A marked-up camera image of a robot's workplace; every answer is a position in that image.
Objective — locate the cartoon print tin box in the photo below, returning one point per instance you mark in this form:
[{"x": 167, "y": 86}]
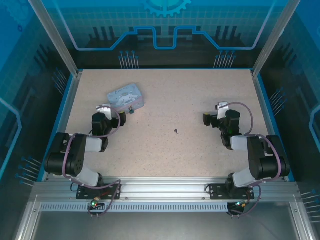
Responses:
[{"x": 125, "y": 96}]

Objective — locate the small dark screw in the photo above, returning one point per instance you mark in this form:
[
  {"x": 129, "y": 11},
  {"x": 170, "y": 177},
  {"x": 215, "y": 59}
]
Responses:
[{"x": 176, "y": 131}]

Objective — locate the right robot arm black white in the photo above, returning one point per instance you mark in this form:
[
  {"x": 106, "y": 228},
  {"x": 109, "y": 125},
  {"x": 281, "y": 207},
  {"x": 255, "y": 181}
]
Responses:
[{"x": 262, "y": 160}]

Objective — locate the blue table border strip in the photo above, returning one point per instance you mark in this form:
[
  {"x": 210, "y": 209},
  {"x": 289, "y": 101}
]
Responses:
[
  {"x": 56, "y": 125},
  {"x": 271, "y": 112}
]

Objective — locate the connector with indicator lights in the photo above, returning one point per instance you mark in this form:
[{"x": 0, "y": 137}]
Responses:
[
  {"x": 241, "y": 204},
  {"x": 95, "y": 202}
]

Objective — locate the grey metal shelf plate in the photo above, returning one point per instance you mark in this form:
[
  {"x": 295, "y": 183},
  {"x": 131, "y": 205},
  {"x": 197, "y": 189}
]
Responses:
[{"x": 162, "y": 226}]

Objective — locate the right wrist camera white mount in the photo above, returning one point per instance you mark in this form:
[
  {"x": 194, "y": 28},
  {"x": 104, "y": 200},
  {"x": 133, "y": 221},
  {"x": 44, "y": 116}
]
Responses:
[{"x": 221, "y": 110}]

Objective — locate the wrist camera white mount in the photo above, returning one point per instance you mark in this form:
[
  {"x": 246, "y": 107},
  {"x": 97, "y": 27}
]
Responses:
[
  {"x": 221, "y": 110},
  {"x": 106, "y": 110}
]

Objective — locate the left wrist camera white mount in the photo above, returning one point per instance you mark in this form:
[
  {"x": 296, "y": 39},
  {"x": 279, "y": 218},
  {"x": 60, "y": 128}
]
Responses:
[{"x": 106, "y": 110}]

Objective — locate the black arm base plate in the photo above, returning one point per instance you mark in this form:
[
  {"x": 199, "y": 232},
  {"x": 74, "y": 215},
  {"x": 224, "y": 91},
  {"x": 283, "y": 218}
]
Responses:
[
  {"x": 217, "y": 192},
  {"x": 85, "y": 193}
]

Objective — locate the aluminium frame rail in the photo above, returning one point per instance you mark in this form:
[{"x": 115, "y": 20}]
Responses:
[{"x": 162, "y": 187}]

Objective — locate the aluminium frame post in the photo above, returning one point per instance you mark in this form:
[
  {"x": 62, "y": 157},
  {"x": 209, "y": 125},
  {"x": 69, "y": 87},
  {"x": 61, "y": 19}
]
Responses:
[
  {"x": 57, "y": 42},
  {"x": 275, "y": 37}
]

